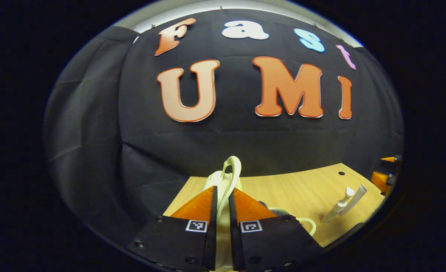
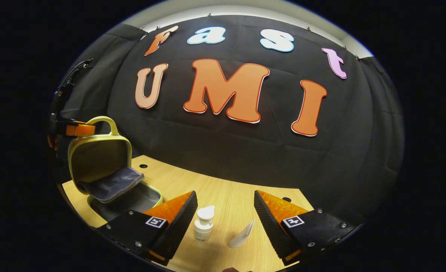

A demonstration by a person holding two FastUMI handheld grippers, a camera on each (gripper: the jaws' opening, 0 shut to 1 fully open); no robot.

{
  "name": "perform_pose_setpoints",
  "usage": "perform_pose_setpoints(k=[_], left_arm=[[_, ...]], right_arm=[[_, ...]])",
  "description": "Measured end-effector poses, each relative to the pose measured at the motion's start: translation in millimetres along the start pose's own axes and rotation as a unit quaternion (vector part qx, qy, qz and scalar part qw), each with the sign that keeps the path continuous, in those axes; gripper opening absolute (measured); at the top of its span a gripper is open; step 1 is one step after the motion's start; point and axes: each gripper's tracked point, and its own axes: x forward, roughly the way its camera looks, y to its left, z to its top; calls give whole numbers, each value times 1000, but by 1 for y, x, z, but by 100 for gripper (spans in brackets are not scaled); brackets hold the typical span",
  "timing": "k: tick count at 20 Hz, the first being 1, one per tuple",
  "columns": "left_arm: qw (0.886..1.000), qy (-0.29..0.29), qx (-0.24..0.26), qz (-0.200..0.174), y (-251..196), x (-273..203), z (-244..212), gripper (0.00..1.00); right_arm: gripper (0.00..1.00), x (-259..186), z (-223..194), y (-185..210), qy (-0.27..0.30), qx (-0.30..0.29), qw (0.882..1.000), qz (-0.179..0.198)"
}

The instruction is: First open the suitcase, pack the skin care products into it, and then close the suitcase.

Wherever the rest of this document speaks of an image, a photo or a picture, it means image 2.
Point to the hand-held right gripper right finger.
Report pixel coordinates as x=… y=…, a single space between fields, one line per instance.
x=272 y=230

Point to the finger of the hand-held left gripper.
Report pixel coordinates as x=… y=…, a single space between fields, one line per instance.
x=58 y=127

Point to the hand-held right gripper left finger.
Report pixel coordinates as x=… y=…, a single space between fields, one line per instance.
x=177 y=230

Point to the white pump bottle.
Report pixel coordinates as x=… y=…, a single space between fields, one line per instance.
x=203 y=226

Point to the white squeeze tube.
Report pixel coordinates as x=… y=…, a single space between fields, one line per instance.
x=242 y=238

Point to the black backdrop cloth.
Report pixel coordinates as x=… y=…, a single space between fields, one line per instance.
x=245 y=151

